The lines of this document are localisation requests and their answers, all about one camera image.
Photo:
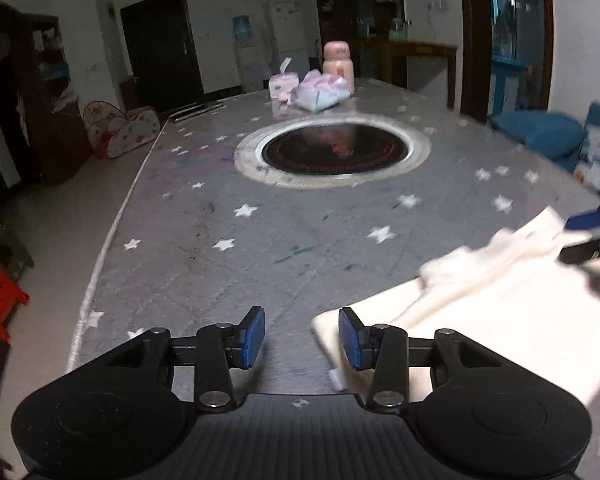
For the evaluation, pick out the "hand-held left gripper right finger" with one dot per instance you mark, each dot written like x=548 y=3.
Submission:
x=349 y=337

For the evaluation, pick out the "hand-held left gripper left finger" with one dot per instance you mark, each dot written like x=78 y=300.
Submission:
x=252 y=337

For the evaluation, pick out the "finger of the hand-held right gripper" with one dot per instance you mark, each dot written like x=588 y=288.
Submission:
x=587 y=252
x=587 y=220

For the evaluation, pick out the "cream shirt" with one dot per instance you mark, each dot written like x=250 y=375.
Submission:
x=505 y=310

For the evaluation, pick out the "blue cushion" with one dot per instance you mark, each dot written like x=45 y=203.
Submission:
x=540 y=132

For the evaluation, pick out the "blue table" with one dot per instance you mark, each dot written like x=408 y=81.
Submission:
x=505 y=67

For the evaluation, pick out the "round black induction cooktop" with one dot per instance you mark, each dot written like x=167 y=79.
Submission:
x=332 y=150

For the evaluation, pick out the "wooden side table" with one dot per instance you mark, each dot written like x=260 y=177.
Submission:
x=420 y=52

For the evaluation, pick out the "pink dotted play tent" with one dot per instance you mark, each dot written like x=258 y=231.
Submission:
x=125 y=130

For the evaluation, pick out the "crumpled white wipes pack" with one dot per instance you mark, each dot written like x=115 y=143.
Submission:
x=320 y=92

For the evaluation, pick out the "pink tissue pack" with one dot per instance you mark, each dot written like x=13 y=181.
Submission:
x=283 y=85

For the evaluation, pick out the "pink bottle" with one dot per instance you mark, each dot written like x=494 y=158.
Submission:
x=338 y=67

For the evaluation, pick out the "water dispenser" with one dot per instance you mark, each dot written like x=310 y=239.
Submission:
x=247 y=55

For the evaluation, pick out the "dark wooden door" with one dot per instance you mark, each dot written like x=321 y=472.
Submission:
x=162 y=50

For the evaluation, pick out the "white refrigerator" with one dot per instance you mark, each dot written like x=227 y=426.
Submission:
x=287 y=35

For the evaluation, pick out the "wooden shelf unit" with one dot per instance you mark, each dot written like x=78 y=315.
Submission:
x=45 y=110

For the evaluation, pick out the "dark display cabinet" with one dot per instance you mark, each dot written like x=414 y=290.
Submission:
x=360 y=0

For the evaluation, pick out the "wooden door frame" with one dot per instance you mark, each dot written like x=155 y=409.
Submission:
x=472 y=40

